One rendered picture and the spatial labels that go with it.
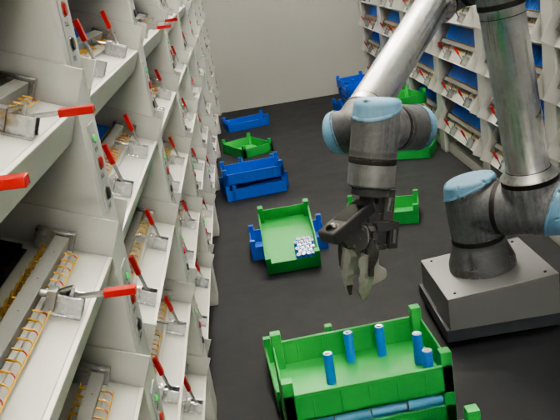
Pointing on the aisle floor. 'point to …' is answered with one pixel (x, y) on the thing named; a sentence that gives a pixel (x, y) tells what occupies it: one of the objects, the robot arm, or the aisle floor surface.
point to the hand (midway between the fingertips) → (353, 291)
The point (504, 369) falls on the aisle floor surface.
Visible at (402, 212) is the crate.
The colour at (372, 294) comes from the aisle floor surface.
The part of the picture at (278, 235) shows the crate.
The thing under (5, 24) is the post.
